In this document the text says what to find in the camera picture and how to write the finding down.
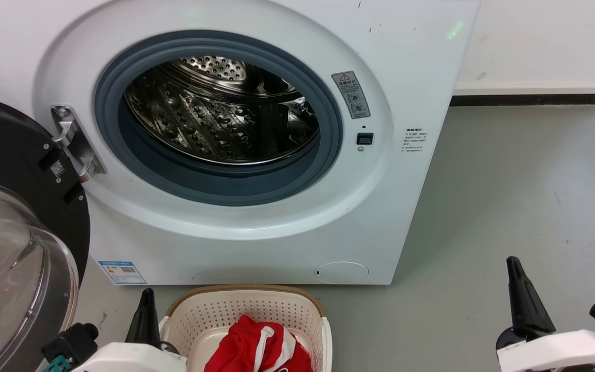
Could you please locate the grey warning sticker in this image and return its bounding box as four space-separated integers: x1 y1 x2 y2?
331 71 371 120

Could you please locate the silver metal door hinge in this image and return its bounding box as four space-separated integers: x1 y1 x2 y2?
51 105 108 182

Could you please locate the red and white garment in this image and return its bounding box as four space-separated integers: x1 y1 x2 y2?
203 314 314 372

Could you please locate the black and white baseboard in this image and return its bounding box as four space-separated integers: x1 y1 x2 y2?
450 80 595 106

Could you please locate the stainless steel washing machine drum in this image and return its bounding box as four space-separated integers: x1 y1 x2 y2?
124 56 320 166

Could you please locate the white front-load washing machine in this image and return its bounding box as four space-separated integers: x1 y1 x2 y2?
0 0 480 286

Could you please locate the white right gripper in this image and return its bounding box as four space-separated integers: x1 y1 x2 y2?
496 256 595 372

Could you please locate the cream perforated laundry basket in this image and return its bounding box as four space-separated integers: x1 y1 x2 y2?
159 285 333 372

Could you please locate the blue energy label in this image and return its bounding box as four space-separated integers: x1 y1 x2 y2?
98 260 148 285

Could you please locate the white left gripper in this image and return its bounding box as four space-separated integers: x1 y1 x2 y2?
73 288 187 372

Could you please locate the round white filter cover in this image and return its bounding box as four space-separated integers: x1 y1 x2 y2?
314 261 369 284

